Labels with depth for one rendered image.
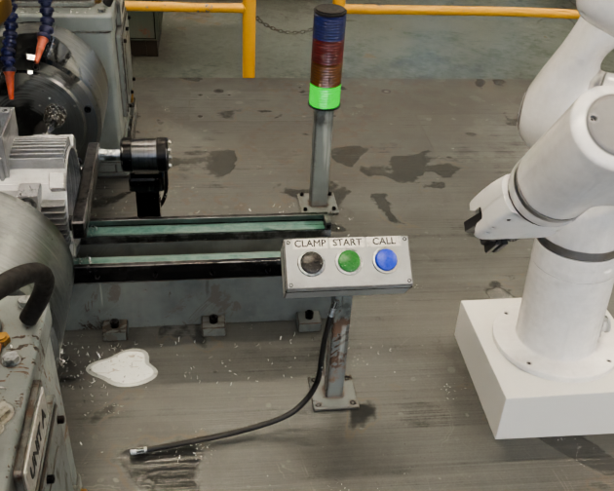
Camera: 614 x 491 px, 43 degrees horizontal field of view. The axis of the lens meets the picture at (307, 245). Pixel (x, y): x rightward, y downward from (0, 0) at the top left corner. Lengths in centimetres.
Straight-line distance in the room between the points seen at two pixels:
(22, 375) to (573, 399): 76
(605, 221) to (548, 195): 31
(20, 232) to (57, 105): 48
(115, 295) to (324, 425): 40
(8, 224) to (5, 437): 35
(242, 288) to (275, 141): 68
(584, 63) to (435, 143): 97
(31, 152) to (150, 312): 32
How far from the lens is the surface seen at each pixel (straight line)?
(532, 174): 80
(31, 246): 99
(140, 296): 130
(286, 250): 103
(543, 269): 115
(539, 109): 104
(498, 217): 87
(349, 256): 103
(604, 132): 73
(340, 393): 121
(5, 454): 70
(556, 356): 121
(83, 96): 144
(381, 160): 185
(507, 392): 116
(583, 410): 122
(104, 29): 163
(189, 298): 131
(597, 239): 111
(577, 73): 103
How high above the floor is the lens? 167
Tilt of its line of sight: 35 degrees down
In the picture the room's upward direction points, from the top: 3 degrees clockwise
